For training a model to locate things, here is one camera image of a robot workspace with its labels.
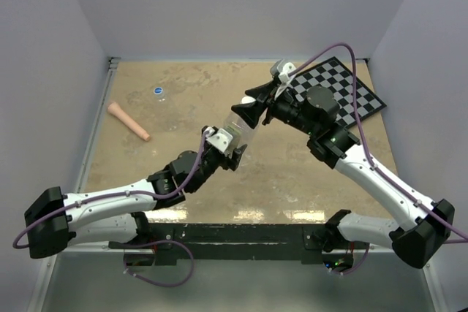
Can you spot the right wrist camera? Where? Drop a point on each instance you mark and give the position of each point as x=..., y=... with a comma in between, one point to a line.
x=282, y=73

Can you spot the large clear plastic bottle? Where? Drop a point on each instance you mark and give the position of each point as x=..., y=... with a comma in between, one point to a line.
x=240, y=131

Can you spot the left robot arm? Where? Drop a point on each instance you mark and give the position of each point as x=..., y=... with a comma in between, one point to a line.
x=56, y=221

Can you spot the black white chessboard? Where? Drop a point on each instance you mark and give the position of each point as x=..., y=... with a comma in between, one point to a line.
x=333, y=75

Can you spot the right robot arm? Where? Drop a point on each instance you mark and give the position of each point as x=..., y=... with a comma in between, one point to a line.
x=419, y=225

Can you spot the small clear plastic bottle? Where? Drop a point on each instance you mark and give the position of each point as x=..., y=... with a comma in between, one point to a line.
x=161, y=97

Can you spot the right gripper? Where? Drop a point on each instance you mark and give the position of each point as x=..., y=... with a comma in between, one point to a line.
x=252, y=112

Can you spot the peach wooden handle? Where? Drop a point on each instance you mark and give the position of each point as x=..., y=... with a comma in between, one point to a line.
x=115, y=110

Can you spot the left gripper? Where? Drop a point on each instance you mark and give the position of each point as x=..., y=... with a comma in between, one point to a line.
x=231, y=162

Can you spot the white bottle cap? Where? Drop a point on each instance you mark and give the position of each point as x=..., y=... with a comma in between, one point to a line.
x=247, y=100

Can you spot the black front table rail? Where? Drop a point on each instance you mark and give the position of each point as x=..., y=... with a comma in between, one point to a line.
x=306, y=243

